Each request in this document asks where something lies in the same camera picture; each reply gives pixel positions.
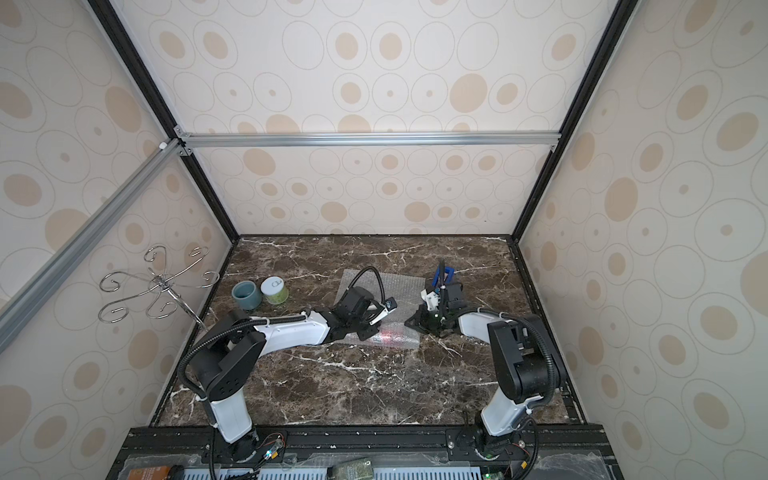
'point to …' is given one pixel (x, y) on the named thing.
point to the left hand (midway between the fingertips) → (386, 317)
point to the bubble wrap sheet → (404, 288)
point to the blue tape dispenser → (447, 269)
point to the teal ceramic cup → (247, 295)
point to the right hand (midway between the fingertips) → (417, 322)
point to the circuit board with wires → (279, 444)
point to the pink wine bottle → (392, 336)
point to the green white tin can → (274, 290)
